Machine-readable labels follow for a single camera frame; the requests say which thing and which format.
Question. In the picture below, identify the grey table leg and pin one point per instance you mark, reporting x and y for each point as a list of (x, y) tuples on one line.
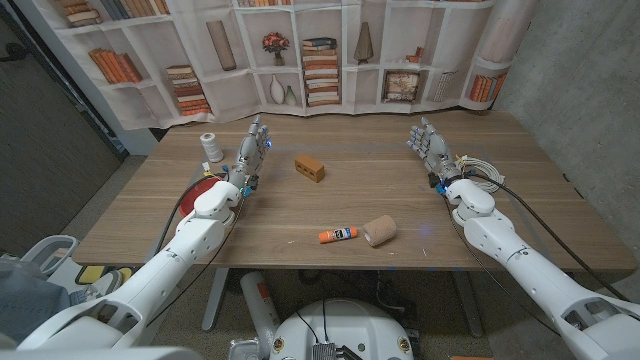
[(215, 300), (469, 305)]

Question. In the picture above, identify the person in blue jeans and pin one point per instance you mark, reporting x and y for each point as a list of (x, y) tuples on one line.
[(30, 300)]

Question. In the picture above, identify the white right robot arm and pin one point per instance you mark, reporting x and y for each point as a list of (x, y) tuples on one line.
[(525, 265)]

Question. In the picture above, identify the foil tray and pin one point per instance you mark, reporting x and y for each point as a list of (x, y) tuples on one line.
[(245, 350)]

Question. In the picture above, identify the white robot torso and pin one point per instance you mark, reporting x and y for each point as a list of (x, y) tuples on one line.
[(350, 330)]

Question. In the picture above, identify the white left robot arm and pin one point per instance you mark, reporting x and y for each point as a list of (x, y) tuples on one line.
[(150, 280)]

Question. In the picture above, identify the orange brick block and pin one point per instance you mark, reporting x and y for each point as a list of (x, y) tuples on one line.
[(309, 168)]

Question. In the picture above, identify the tan bandage roll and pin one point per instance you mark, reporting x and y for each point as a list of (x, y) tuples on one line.
[(379, 230)]

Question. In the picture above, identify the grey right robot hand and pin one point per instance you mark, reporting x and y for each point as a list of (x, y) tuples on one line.
[(435, 147)]

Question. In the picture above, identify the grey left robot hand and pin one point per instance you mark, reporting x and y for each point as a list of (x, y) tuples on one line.
[(248, 152)]

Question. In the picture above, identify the orange glue stick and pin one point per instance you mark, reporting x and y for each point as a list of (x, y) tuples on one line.
[(337, 235)]

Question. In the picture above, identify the printed bookshelf backdrop cloth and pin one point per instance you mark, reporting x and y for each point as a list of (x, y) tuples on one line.
[(320, 100)]

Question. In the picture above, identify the red bowl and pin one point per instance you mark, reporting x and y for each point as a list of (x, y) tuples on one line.
[(192, 197)]

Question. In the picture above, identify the white cylinder with orange label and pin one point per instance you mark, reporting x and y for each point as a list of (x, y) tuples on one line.
[(260, 310)]

